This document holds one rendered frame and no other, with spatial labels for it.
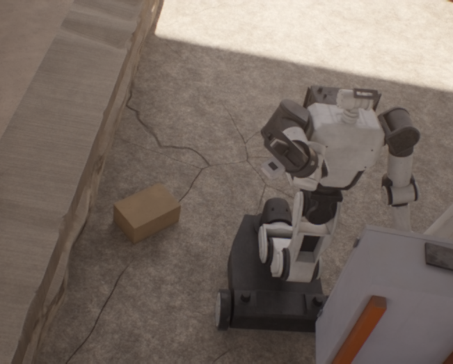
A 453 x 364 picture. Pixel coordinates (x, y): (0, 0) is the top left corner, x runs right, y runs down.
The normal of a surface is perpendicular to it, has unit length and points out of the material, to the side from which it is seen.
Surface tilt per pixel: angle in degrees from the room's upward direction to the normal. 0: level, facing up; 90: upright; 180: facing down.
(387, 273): 0
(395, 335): 90
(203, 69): 0
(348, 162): 84
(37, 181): 0
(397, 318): 90
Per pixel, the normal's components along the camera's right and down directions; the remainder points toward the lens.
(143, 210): 0.16, -0.67
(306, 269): 0.07, 0.57
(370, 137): 0.17, -0.05
